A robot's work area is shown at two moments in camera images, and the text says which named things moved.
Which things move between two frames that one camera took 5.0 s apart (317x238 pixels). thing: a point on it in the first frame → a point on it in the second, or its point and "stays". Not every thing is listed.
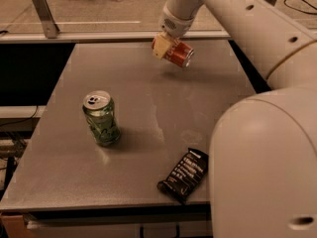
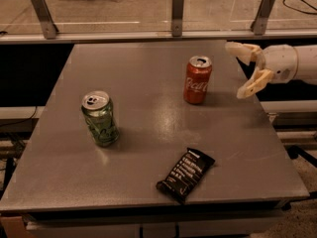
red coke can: x=179 y=53 → x=196 y=80
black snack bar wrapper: x=186 y=175 stays
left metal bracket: x=45 y=12 stays
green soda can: x=99 y=109 stays
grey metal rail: x=102 y=36 stays
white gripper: x=174 y=26 → x=279 y=63
